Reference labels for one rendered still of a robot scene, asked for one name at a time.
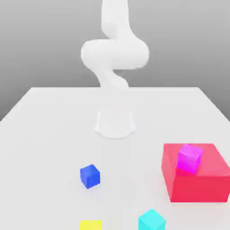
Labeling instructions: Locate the small cyan cube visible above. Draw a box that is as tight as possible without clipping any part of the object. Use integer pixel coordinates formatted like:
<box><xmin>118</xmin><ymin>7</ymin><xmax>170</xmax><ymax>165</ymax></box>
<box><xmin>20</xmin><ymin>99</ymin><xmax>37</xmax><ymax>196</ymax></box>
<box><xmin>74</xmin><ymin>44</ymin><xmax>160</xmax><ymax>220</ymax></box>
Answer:
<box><xmin>137</xmin><ymin>208</ymin><xmax>167</xmax><ymax>230</ymax></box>

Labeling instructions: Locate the small magenta cube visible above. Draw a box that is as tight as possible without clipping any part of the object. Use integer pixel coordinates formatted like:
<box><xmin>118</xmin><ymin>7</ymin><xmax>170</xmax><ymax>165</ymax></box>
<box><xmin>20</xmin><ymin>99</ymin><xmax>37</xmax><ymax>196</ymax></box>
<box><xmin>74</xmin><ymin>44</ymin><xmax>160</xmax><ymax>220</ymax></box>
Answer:
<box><xmin>176</xmin><ymin>143</ymin><xmax>204</xmax><ymax>175</ymax></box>

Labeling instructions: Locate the small blue cube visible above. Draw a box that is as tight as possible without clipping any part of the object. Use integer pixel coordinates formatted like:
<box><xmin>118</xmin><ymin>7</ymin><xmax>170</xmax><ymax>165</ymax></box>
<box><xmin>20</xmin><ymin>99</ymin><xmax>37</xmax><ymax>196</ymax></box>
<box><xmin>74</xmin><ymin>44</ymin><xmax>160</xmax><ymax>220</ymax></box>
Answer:
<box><xmin>80</xmin><ymin>164</ymin><xmax>101</xmax><ymax>190</ymax></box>

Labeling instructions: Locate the large red box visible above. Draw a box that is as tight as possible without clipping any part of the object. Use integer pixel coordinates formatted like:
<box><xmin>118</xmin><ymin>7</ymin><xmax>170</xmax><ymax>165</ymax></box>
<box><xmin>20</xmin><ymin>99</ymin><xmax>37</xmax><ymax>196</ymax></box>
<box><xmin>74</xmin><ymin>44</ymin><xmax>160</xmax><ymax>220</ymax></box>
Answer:
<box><xmin>161</xmin><ymin>142</ymin><xmax>230</xmax><ymax>203</ymax></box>

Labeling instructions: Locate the small yellow cube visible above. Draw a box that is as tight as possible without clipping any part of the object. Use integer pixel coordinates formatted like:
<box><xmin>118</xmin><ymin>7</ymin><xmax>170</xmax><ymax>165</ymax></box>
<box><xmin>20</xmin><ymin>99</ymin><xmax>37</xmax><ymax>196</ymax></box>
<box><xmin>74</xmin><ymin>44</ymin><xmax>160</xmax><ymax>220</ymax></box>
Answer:
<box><xmin>80</xmin><ymin>220</ymin><xmax>103</xmax><ymax>230</ymax></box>

